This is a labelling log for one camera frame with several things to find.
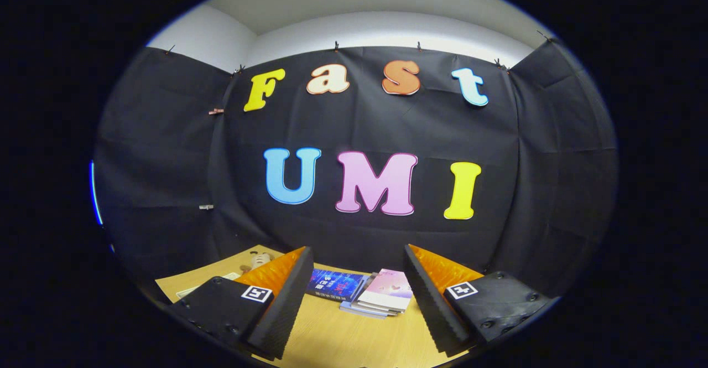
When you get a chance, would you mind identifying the pink cover book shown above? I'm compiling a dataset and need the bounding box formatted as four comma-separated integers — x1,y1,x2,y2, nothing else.
357,269,413,313

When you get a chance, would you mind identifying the beige fabric storage box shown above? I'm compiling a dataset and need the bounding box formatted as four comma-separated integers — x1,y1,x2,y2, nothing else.
157,255,249,302

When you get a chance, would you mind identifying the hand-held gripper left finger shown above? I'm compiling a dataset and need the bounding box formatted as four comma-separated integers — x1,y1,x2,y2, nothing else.
169,246,315,360

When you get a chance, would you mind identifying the light blue book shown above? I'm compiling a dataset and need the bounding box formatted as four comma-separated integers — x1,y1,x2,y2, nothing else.
339,300,388,320

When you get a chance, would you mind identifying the brown plush toy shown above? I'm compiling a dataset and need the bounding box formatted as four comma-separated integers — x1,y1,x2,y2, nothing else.
241,251,275,273

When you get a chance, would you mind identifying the dark blue book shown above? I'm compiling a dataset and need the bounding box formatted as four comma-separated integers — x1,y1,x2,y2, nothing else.
305,268,370,303

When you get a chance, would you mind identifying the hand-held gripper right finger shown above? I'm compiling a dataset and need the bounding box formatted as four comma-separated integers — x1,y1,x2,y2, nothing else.
404,244,554,357

